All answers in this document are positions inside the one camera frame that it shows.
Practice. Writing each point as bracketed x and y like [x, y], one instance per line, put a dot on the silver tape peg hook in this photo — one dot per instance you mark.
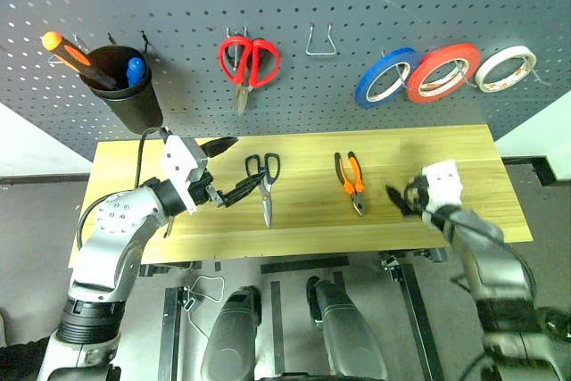
[540, 77]
[466, 75]
[400, 80]

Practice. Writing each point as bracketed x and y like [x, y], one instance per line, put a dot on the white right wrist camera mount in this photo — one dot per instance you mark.
[441, 184]

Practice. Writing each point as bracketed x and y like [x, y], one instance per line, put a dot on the red tape roll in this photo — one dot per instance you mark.
[439, 60]

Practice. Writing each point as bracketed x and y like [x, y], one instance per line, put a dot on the dark fuzzy rounded shape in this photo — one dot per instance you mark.
[20, 363]

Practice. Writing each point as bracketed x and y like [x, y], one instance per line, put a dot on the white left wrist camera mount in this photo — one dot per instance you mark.
[178, 162]

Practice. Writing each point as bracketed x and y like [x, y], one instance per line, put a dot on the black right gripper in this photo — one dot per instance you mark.
[418, 196]

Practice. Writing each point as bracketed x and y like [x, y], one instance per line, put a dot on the blue tape roll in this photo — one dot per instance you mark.
[379, 69]

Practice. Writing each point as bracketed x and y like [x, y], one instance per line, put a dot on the black plastic cup holder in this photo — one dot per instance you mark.
[134, 106]

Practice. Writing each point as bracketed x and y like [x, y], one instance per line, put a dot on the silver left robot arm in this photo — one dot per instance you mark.
[113, 229]

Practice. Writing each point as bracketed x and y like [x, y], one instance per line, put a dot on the black metal rail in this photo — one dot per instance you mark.
[44, 178]

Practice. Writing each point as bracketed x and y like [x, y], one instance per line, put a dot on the black cup holder hook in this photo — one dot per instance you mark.
[111, 38]
[146, 42]

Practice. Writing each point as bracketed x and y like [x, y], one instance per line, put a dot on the white tape roll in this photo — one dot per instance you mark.
[495, 62]

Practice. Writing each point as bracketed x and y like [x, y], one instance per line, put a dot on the black metal table frame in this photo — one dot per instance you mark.
[419, 309]

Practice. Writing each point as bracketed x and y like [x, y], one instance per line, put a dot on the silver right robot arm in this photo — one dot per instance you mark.
[490, 265]

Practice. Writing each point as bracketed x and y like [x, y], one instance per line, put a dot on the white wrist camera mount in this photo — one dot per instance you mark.
[178, 162]
[441, 184]

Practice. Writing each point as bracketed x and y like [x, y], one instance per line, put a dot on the silver double prong scissors hook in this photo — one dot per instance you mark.
[228, 48]

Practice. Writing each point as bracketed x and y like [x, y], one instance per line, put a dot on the dark grey rounded robot leg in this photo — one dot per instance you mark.
[348, 332]
[232, 336]

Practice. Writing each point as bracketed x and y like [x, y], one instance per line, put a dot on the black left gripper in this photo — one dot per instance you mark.
[203, 189]

